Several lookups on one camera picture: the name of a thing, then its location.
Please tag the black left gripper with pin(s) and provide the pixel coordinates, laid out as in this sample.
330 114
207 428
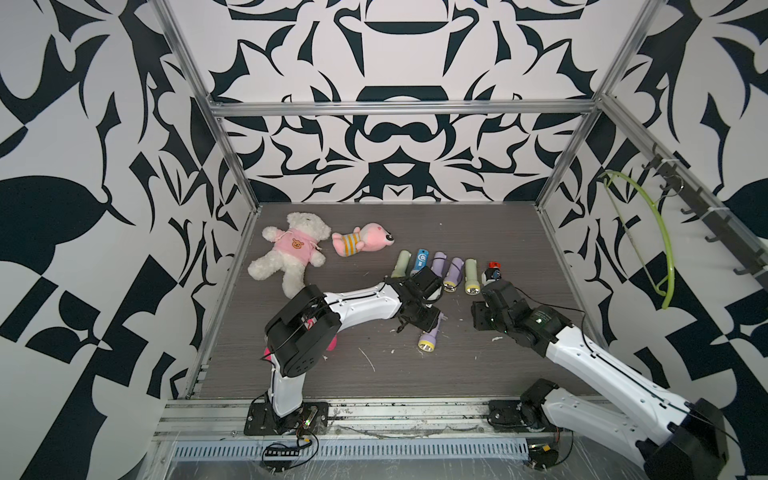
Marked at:
430 320

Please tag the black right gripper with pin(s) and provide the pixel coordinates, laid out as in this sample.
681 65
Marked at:
477 308

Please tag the purple flashlight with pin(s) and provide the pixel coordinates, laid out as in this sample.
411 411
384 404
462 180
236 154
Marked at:
454 275
428 340
439 263

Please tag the green flashlight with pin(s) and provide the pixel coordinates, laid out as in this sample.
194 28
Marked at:
472 284
402 264

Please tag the blue flashlight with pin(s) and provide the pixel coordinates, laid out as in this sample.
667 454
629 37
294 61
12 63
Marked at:
420 261

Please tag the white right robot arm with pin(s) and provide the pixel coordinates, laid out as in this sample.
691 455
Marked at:
666 435

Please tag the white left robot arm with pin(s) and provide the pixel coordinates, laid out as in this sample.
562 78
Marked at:
345 310

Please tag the pink striped plush toy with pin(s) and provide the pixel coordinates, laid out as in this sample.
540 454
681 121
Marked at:
372 237

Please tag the glasses doll plush toy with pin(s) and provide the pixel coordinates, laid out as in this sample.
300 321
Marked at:
330 345

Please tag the white teddy pink shirt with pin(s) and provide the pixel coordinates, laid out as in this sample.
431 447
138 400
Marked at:
292 251

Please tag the green curved tube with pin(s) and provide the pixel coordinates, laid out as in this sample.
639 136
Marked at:
643 224

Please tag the black hook rack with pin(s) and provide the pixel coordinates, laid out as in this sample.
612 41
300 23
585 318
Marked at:
701 204

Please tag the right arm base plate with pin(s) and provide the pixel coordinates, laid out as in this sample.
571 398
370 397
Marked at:
517 416

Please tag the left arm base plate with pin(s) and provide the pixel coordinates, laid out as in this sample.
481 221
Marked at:
262 420

